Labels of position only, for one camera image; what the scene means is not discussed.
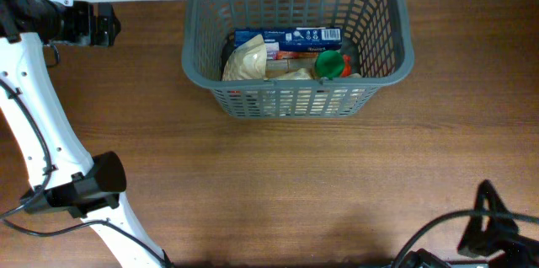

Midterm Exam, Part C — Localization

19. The orange spaghetti package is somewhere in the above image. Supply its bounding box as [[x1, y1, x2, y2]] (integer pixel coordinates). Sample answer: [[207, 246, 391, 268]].
[[264, 53, 353, 80]]

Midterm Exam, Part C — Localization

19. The green lid spice jar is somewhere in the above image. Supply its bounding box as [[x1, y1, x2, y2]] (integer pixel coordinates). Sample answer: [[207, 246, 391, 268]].
[[314, 51, 346, 78]]

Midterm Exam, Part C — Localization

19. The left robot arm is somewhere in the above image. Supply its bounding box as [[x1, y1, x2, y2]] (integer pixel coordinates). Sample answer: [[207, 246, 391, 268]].
[[1, 0, 171, 267]]

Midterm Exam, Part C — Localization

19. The grey plastic basket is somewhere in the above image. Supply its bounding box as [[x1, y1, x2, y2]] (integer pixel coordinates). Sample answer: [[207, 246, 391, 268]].
[[182, 0, 414, 119]]

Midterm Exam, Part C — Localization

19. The blue tea box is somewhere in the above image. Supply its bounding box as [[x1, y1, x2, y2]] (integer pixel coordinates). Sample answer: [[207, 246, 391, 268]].
[[234, 27, 343, 60]]

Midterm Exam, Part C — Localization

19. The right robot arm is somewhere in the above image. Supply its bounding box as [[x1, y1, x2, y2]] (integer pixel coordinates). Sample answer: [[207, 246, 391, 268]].
[[392, 180, 538, 268]]

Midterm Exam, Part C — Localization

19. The beige powder bag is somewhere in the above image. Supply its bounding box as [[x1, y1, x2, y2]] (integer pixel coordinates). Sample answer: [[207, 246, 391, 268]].
[[260, 67, 366, 115]]

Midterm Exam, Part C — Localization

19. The beige food pouch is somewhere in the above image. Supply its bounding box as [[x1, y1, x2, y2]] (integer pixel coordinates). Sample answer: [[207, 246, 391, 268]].
[[221, 35, 267, 81]]

